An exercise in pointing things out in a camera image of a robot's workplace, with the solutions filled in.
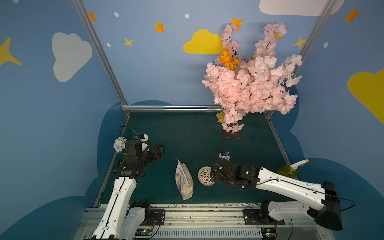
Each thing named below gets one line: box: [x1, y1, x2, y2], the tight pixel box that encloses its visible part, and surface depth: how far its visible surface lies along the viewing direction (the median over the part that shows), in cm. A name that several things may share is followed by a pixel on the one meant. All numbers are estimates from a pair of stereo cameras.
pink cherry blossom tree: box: [202, 22, 303, 133], surface depth 69 cm
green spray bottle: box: [277, 159, 310, 179], surface depth 80 cm
